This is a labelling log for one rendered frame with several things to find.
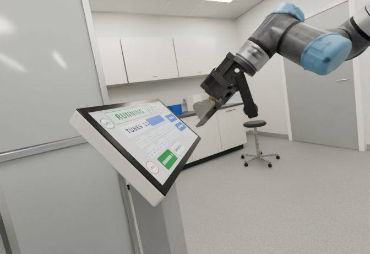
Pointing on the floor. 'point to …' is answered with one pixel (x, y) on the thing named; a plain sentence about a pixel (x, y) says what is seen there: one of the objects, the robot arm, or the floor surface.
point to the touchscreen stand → (159, 223)
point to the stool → (257, 143)
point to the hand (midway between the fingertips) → (201, 125)
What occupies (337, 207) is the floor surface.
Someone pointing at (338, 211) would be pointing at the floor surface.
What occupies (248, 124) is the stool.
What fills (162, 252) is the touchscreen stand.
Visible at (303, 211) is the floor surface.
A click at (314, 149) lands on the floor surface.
